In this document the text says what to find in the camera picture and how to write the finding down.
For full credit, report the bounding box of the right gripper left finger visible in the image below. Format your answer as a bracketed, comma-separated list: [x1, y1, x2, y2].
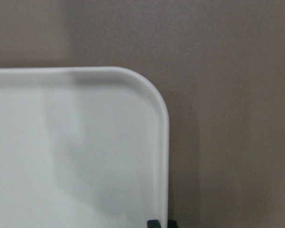
[147, 220, 161, 228]

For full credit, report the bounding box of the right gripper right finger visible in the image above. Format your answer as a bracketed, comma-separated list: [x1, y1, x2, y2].
[168, 220, 178, 228]

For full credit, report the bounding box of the white rabbit tray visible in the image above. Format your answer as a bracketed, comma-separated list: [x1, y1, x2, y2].
[0, 66, 169, 228]

